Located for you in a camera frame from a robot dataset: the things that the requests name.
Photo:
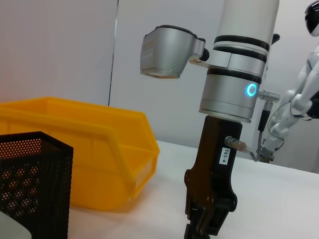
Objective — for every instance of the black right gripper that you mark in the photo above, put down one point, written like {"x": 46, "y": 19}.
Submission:
{"x": 214, "y": 161}

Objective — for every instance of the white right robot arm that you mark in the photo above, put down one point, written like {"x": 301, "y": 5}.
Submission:
{"x": 231, "y": 99}

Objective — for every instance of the black mesh pen holder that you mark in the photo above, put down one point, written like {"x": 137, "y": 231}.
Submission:
{"x": 37, "y": 186}

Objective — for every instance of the pale green glass fruit plate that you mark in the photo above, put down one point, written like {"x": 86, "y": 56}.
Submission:
{"x": 12, "y": 229}

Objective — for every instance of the white humanoid robot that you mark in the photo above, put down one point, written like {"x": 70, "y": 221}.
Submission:
{"x": 286, "y": 122}

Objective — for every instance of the yellow plastic storage bin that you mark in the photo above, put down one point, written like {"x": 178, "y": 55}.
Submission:
{"x": 74, "y": 129}

